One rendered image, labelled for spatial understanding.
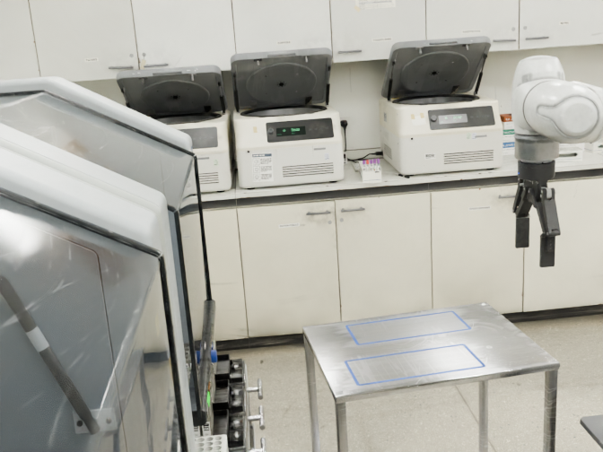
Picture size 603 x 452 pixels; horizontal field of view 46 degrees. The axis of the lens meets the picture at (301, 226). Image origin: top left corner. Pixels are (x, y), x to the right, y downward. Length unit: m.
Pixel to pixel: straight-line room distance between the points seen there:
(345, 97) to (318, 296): 1.21
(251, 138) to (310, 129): 0.31
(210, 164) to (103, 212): 2.64
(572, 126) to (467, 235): 2.67
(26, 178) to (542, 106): 0.88
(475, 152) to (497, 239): 0.51
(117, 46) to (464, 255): 2.15
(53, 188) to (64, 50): 2.97
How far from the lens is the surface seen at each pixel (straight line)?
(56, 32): 4.03
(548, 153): 1.55
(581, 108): 1.34
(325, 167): 3.73
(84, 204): 1.07
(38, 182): 1.08
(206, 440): 1.63
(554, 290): 4.26
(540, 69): 1.52
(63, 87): 1.93
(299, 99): 4.17
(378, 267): 3.90
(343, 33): 3.96
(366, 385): 1.87
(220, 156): 3.68
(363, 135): 4.37
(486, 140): 3.89
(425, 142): 3.80
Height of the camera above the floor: 1.71
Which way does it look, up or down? 16 degrees down
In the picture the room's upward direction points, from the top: 4 degrees counter-clockwise
